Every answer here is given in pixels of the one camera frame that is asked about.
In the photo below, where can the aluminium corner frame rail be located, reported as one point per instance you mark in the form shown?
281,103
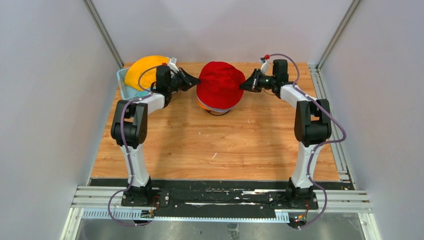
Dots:
320,87

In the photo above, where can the black wire hat stand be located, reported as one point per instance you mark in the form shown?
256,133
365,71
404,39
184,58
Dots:
216,113

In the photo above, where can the orange bucket hat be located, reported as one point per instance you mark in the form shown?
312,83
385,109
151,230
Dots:
203,106

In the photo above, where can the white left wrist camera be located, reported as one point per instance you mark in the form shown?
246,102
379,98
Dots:
172,64

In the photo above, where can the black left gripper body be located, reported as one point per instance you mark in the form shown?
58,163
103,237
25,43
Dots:
179,82

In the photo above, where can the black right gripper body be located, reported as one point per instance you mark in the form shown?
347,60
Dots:
260,81

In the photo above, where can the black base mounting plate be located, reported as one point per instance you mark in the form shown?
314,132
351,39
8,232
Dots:
215,199

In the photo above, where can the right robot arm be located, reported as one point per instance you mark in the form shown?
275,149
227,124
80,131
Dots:
312,127

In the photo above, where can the left aluminium corner rail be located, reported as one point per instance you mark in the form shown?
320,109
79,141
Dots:
93,12

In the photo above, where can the red bucket hat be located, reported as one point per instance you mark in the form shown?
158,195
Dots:
219,87

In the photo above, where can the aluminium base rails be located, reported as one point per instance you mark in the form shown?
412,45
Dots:
94,202

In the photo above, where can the teal plastic basket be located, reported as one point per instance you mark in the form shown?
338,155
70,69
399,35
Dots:
127,92

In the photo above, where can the grey bucket hat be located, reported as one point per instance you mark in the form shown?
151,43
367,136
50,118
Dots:
217,109

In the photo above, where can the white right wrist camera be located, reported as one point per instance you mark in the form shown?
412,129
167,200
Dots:
264,65

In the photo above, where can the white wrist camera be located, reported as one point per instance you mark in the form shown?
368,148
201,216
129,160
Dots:
172,64
264,65

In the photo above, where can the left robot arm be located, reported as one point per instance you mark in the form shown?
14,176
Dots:
130,126

